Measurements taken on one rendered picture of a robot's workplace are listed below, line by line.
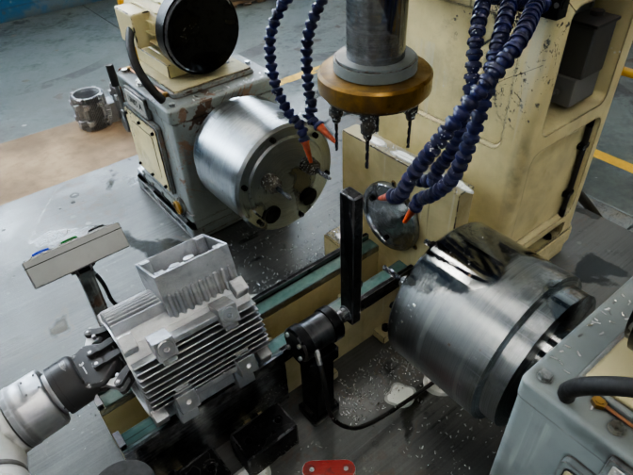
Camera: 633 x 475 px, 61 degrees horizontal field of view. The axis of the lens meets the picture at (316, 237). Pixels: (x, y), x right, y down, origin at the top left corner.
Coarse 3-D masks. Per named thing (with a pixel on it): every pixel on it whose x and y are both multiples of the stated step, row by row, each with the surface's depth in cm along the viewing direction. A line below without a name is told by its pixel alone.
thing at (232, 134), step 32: (256, 96) 119; (224, 128) 111; (256, 128) 107; (288, 128) 108; (224, 160) 109; (256, 160) 106; (288, 160) 111; (320, 160) 117; (224, 192) 111; (256, 192) 110; (288, 192) 116; (320, 192) 123; (256, 224) 115
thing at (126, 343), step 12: (240, 276) 83; (240, 288) 82; (120, 336) 74; (132, 336) 74; (120, 348) 74; (132, 348) 74; (264, 348) 86; (264, 360) 86; (156, 420) 77; (168, 420) 80
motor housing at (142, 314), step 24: (120, 312) 79; (144, 312) 78; (192, 312) 80; (240, 312) 81; (144, 336) 77; (192, 336) 77; (216, 336) 79; (240, 336) 81; (264, 336) 83; (144, 360) 75; (192, 360) 77; (216, 360) 80; (144, 384) 74; (168, 384) 76; (192, 384) 78; (216, 384) 85; (144, 408) 84; (168, 408) 82
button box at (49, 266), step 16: (112, 224) 97; (80, 240) 94; (96, 240) 96; (112, 240) 97; (32, 256) 93; (48, 256) 92; (64, 256) 93; (80, 256) 94; (96, 256) 95; (32, 272) 90; (48, 272) 92; (64, 272) 93
